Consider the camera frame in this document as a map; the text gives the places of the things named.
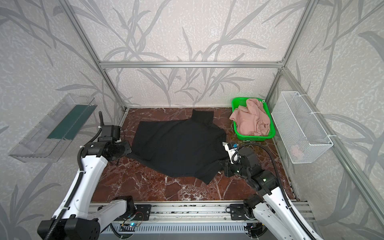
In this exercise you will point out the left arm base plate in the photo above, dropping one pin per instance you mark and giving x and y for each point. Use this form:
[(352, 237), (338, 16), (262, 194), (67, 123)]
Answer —
[(142, 214)]

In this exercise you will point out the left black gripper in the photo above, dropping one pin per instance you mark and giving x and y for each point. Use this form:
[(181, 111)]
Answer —
[(124, 148)]

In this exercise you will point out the green circuit board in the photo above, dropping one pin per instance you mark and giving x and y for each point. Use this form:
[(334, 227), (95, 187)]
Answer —
[(130, 227)]

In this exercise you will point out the pink garment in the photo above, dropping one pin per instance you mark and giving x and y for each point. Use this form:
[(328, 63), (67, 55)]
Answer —
[(251, 120)]

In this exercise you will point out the green plastic basket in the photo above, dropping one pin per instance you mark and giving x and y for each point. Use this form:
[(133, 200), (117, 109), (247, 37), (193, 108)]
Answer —
[(242, 101)]

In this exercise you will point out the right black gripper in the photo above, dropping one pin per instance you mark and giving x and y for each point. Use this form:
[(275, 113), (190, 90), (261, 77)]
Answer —
[(227, 169)]

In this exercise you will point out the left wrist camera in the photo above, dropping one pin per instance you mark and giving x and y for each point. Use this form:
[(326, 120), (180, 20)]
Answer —
[(110, 133)]

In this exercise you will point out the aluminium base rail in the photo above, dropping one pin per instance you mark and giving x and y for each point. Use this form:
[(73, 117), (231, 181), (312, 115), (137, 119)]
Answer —
[(187, 211)]

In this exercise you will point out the clear plastic wall bin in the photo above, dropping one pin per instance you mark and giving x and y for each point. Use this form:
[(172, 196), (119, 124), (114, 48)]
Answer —
[(47, 141)]

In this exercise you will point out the black shirt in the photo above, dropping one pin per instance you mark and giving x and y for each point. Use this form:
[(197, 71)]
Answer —
[(182, 148)]

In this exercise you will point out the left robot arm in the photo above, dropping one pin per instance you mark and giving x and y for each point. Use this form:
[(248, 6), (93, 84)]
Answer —
[(72, 220)]

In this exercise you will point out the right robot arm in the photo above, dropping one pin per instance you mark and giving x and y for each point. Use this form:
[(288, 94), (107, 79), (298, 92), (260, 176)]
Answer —
[(270, 207)]

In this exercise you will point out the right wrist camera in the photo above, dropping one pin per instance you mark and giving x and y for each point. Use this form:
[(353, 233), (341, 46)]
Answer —
[(243, 156)]

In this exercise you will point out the white wire basket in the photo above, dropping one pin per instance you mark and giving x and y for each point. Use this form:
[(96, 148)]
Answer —
[(303, 136)]

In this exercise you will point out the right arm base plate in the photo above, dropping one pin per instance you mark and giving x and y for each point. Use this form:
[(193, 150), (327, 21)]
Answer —
[(239, 212)]

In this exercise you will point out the aluminium frame crossbar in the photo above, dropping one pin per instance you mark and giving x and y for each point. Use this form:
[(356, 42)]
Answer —
[(168, 64)]

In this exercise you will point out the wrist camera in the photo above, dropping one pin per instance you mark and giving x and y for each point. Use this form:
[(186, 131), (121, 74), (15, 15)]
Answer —
[(243, 156), (110, 133)]

